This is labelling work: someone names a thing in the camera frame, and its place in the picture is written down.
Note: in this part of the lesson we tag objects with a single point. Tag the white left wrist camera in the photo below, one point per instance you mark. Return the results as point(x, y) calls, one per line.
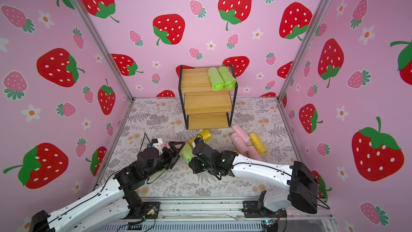
point(158, 144)

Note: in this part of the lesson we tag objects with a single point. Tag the pink roll middle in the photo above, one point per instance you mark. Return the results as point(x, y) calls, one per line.
point(240, 146)

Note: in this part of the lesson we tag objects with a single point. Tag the yellow roll right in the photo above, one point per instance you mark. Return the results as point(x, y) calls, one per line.
point(258, 144)

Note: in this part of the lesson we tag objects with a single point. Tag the pink roll lower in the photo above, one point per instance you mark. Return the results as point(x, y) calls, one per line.
point(253, 154)

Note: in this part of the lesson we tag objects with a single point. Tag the yellow roll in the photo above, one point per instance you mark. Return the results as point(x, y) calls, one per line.
point(258, 144)
point(205, 136)

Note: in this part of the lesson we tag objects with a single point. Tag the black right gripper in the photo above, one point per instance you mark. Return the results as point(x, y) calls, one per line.
point(199, 158)

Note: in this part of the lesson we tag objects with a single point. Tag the pink roll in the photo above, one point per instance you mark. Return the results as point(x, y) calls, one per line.
point(240, 146)
point(243, 135)
point(253, 154)

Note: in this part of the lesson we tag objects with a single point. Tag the yellow roll centre top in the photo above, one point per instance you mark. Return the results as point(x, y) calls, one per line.
point(205, 136)

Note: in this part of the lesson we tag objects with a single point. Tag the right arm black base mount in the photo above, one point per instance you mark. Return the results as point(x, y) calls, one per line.
point(256, 209)

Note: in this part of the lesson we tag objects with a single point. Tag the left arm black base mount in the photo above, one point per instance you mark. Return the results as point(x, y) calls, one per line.
point(141, 210)

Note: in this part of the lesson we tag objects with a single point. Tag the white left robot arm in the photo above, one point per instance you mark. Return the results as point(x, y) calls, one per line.
point(116, 199)

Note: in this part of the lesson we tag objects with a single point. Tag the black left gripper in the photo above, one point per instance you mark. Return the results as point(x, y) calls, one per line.
point(170, 158)

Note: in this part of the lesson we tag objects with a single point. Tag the wooden three-tier black-frame shelf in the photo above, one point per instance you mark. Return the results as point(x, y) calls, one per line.
point(202, 107)

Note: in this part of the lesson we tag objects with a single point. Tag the aluminium front rail frame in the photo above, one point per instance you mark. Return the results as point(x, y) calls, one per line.
point(240, 214)

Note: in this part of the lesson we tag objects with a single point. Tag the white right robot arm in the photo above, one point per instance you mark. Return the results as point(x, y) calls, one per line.
point(298, 185)

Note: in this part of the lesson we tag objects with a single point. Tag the green roll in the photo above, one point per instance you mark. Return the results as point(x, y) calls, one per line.
point(227, 77)
point(217, 83)
point(186, 153)

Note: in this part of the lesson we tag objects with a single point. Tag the pink roll upper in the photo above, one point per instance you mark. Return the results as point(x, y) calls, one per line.
point(243, 135)

